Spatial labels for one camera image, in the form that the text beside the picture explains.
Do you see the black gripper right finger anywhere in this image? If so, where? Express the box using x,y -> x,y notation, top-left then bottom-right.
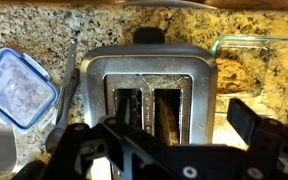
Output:
226,98 -> 284,180

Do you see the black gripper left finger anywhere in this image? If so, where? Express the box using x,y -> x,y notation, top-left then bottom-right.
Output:
40,89 -> 200,180

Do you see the brown bread slice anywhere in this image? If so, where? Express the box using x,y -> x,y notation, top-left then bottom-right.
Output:
155,94 -> 180,146

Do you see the stainless steel two-slot toaster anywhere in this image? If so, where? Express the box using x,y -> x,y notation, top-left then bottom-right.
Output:
79,27 -> 219,148

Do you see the brown bread chunk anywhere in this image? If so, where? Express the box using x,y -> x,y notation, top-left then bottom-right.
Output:
215,57 -> 259,95

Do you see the square clear glass bowl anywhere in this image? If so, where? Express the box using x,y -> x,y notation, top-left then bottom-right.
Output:
211,34 -> 288,121

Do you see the blue-rimmed clear plastic lid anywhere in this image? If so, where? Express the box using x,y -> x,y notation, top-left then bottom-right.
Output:
0,47 -> 60,134

